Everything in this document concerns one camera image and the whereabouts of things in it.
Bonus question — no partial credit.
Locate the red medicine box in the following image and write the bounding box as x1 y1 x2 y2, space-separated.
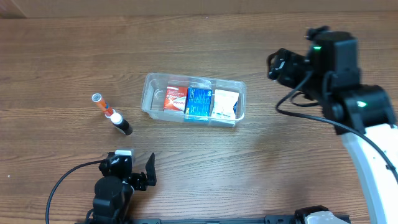
164 86 188 112

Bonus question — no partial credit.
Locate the white medicine box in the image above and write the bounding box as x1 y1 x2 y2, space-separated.
211 89 239 119

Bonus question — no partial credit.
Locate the blue lozenge box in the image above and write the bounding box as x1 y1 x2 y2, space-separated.
185 88 213 121

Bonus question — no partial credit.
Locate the clear plastic container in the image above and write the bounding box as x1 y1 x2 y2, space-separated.
141 73 246 127

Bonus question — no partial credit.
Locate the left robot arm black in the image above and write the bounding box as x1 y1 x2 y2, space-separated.
85 150 157 224

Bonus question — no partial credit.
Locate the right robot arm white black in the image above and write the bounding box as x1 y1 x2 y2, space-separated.
267 26 397 223

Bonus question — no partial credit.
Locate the dark brown syrup bottle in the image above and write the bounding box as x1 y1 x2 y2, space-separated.
110 113 132 135

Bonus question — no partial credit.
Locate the orange tablet tube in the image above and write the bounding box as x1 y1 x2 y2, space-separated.
91 93 116 118

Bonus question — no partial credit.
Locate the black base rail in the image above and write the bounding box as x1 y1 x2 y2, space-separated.
124 215 300 224

